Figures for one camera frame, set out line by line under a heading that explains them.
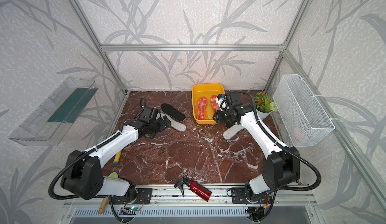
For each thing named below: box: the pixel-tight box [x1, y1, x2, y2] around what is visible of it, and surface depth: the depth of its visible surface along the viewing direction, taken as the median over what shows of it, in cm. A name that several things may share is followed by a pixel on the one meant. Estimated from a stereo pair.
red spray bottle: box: [173, 175, 213, 202], surface depth 76 cm
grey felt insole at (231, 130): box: [222, 124, 245, 140], surface depth 98 cm
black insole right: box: [225, 121, 234, 130], surface depth 101 cm
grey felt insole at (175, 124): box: [155, 113, 187, 133], surface depth 101 cm
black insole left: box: [160, 103, 186, 122], surface depth 108 cm
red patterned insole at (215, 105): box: [210, 94, 221, 118], surface depth 110 cm
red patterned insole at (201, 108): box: [197, 96, 208, 121], surface depth 110 cm
